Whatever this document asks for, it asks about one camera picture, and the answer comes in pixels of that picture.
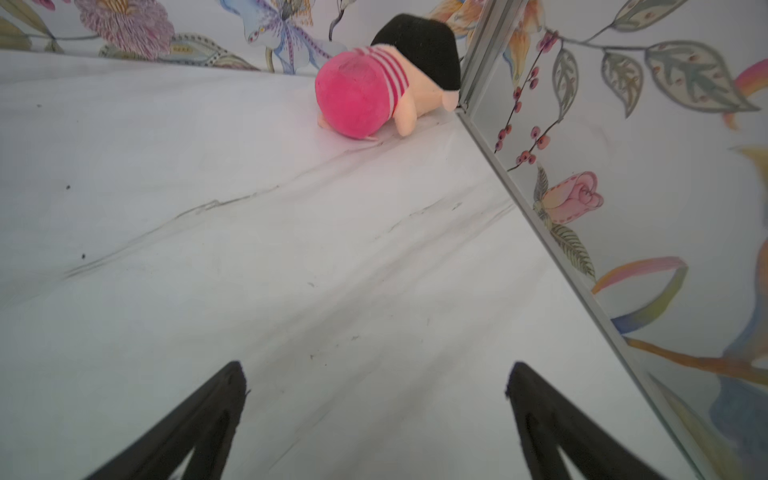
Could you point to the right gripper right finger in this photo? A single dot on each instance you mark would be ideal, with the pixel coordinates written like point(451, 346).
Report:
point(551, 427)

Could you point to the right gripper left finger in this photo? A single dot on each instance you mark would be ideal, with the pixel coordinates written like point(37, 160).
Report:
point(200, 430)

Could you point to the pink plush toy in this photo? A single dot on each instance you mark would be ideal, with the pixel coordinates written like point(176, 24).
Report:
point(411, 68)

